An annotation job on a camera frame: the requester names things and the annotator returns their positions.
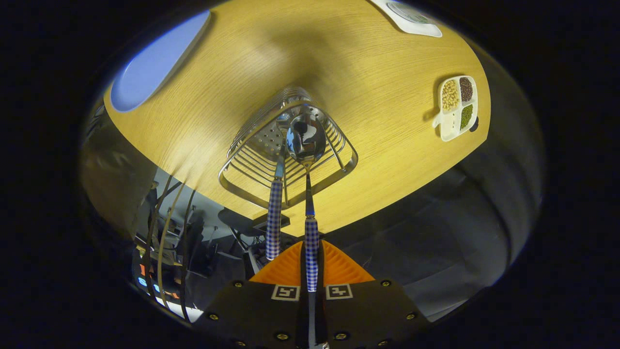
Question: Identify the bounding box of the beige cable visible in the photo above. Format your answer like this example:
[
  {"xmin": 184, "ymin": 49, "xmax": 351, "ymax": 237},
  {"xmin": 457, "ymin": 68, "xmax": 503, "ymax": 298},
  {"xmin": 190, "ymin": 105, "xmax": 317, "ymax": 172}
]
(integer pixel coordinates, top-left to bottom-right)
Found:
[{"xmin": 157, "ymin": 180, "xmax": 187, "ymax": 306}]

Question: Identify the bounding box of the metal wire basket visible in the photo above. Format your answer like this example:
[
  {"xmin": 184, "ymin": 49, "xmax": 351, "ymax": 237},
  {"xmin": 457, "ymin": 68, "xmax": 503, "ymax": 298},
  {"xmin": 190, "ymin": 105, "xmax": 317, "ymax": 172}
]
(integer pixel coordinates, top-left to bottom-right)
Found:
[{"xmin": 218, "ymin": 86, "xmax": 359, "ymax": 210}]

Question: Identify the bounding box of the white drink bottle green cap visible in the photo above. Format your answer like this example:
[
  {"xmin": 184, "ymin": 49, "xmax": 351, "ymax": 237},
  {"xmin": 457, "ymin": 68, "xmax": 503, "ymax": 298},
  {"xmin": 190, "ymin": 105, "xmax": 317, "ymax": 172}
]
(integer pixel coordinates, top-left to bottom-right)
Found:
[{"xmin": 387, "ymin": 1, "xmax": 433, "ymax": 25}]

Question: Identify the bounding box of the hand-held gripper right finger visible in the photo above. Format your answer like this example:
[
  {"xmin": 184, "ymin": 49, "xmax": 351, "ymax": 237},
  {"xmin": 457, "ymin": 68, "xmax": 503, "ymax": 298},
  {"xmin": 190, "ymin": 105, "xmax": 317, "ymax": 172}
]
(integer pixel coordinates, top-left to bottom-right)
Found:
[{"xmin": 316, "ymin": 240, "xmax": 432, "ymax": 349}]

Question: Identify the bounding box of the checkered handle fork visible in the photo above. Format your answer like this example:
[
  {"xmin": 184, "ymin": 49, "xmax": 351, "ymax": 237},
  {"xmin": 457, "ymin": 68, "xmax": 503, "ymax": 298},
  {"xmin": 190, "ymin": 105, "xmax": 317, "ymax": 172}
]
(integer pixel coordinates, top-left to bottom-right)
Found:
[{"xmin": 265, "ymin": 112, "xmax": 292, "ymax": 261}]

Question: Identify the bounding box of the white divided dish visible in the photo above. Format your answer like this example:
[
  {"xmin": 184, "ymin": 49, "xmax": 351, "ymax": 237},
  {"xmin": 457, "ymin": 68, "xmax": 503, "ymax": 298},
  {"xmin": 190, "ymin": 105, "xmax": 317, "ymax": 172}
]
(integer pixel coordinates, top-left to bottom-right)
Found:
[{"xmin": 433, "ymin": 75, "xmax": 479, "ymax": 142}]

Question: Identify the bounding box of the pile of yellow soybeans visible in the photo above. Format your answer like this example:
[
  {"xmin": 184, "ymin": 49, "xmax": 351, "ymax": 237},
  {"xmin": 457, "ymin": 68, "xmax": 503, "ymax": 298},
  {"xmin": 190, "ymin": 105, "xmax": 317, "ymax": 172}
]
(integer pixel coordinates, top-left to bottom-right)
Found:
[{"xmin": 442, "ymin": 80, "xmax": 460, "ymax": 111}]

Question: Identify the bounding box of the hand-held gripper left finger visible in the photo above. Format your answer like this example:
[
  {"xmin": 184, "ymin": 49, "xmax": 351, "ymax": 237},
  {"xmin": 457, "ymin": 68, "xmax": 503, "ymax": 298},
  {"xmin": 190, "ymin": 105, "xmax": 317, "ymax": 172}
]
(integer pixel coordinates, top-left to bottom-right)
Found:
[{"xmin": 194, "ymin": 240, "xmax": 310, "ymax": 349}]

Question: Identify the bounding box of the checkered handle spoon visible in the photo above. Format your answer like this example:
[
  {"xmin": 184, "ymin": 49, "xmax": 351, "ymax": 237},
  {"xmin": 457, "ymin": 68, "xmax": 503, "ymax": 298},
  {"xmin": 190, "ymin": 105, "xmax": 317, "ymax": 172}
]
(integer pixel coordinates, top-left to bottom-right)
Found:
[{"xmin": 286, "ymin": 112, "xmax": 327, "ymax": 349}]

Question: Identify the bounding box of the white square coaster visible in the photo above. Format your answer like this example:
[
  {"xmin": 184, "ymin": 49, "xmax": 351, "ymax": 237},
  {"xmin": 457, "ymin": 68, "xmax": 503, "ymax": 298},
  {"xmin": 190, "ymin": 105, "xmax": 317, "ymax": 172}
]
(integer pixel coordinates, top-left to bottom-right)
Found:
[{"xmin": 371, "ymin": 0, "xmax": 443, "ymax": 38}]

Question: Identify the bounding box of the blue round plate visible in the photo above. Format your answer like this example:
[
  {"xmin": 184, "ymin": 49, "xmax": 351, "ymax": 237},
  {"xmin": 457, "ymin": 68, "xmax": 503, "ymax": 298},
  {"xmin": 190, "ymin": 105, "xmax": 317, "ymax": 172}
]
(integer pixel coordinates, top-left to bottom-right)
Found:
[{"xmin": 110, "ymin": 10, "xmax": 212, "ymax": 113}]

